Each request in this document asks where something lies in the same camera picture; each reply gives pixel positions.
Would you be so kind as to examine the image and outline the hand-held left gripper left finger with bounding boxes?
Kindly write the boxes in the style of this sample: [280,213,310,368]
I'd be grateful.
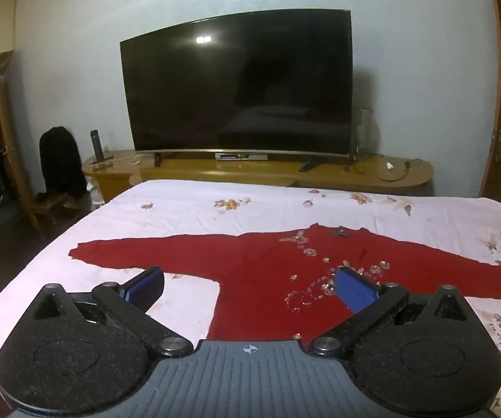
[33,266,194,358]

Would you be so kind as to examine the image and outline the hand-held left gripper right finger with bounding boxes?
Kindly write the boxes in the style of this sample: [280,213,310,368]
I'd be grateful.
[309,266,473,358]

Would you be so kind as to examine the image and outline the red beaded sweater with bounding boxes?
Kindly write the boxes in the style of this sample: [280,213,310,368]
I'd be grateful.
[68,223,501,342]

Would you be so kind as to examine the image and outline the floral pink bedsheet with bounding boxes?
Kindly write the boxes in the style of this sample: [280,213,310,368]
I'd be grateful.
[0,178,501,418]

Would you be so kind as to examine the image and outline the clear plastic bottle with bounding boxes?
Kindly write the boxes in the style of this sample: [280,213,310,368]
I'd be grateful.
[87,183,105,207]

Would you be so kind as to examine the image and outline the wooden chair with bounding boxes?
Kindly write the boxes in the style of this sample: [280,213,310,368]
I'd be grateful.
[26,191,80,229]

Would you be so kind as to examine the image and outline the wooden television stand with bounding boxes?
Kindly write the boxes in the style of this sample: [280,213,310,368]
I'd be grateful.
[81,149,435,203]

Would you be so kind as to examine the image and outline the black thermos bottle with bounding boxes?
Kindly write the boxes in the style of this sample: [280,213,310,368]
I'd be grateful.
[90,129,105,163]

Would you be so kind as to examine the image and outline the black garment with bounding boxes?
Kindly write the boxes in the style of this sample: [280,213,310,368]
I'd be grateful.
[39,126,86,196]

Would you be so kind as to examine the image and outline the clear glass vase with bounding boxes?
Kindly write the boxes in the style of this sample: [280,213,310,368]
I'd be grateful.
[352,107,375,157]

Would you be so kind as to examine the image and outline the silver set-top box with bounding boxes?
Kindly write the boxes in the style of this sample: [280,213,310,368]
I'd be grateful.
[214,152,267,162]

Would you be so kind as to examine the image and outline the wooden wardrobe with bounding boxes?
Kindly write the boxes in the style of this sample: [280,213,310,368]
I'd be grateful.
[0,50,44,271]

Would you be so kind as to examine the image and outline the black curved television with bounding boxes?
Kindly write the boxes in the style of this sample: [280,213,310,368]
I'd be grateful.
[120,8,360,172]

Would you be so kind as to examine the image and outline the black power cable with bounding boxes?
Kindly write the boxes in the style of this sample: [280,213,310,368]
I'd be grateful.
[344,153,425,182]

